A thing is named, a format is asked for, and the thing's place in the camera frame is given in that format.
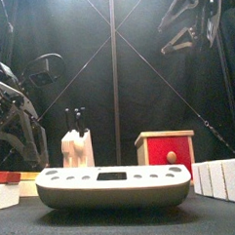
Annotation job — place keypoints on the salmon sushi toy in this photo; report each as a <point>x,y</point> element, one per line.
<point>7,190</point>

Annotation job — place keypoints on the white wooden knife block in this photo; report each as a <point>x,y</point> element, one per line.
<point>77,151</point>

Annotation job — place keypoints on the yellow wooden toy block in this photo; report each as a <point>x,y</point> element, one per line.
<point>28,184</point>

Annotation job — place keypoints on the white toy kitchen scale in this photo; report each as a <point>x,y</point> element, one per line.
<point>113,188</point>

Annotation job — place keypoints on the red wooden drawer box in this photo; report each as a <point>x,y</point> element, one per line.
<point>166,149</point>

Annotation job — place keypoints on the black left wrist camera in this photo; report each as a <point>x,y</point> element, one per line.
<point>42,74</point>

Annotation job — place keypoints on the grey vertical frame pole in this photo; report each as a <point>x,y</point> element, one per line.
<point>115,77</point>

